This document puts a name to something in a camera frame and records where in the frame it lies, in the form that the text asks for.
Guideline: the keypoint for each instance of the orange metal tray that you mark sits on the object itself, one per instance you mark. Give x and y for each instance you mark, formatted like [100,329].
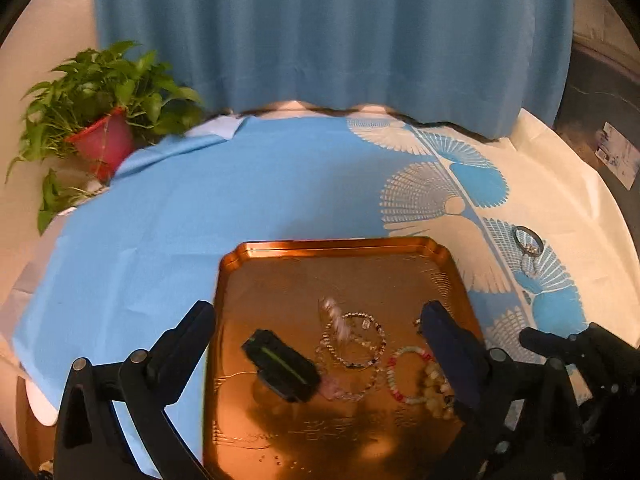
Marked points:
[352,308]

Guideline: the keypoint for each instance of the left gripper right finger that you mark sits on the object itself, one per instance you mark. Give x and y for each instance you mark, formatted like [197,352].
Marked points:
[520,420]

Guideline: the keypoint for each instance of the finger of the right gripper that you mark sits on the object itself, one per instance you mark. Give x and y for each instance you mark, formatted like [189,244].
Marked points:
[605,361]

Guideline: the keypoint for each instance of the blue curtain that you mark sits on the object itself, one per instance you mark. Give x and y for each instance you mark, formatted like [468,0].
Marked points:
[472,63]

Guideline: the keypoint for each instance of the blue patterned bed cover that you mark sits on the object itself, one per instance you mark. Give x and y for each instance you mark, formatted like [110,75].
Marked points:
[130,263]

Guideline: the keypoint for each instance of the green potted plant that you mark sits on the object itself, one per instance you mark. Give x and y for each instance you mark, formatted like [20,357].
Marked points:
[89,86]

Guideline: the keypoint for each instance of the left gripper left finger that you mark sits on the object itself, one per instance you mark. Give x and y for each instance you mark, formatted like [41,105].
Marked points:
[89,441]

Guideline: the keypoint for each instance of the red flower pot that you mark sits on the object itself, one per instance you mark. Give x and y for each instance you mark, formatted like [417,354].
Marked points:
[105,144]

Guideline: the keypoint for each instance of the black green watch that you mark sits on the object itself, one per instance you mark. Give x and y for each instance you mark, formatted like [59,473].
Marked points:
[284,370]

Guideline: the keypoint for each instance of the thin metal bangle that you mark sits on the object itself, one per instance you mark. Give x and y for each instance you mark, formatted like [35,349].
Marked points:
[531,247]

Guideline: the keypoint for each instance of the white round device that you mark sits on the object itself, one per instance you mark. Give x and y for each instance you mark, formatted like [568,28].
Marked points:
[44,411]

